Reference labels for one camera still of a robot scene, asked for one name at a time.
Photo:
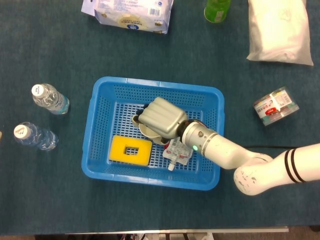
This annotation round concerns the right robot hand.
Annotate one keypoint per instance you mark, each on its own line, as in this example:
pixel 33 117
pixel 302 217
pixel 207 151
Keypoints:
pixel 162 117

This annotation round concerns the white paper cup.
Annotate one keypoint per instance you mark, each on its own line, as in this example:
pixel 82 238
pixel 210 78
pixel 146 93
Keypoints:
pixel 146 130

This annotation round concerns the short blue-label water bottle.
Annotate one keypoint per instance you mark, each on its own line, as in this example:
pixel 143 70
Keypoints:
pixel 50 98

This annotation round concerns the tall clear water bottle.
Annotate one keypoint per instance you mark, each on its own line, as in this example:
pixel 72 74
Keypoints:
pixel 37 136

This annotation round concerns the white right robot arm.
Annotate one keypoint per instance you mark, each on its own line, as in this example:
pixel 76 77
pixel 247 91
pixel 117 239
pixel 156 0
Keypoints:
pixel 225 152

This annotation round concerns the green bottle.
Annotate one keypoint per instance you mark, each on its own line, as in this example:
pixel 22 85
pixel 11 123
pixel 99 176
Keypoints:
pixel 215 10

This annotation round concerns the blue perforated plastic basket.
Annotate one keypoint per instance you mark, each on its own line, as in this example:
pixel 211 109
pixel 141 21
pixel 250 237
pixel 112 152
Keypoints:
pixel 175 92

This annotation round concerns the white spout pouch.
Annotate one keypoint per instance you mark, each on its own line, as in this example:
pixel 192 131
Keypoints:
pixel 177 155

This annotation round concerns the yellow sponge with hole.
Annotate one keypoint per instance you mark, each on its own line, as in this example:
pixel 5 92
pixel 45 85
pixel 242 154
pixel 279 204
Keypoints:
pixel 117 150

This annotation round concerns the white purple tissue pack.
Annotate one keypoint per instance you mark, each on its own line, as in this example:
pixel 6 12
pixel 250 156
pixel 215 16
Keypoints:
pixel 130 12

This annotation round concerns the clear round plastic container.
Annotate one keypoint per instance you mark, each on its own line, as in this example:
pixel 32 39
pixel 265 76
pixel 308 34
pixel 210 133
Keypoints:
pixel 275 107

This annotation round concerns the teal felt table cloth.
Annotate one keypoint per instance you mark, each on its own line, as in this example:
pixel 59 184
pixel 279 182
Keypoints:
pixel 250 212

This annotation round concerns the white plastic bag pillow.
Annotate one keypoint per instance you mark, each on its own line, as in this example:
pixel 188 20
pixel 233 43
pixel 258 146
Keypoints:
pixel 277 30

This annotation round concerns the white base frame rail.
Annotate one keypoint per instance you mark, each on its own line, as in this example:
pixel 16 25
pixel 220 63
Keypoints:
pixel 250 229

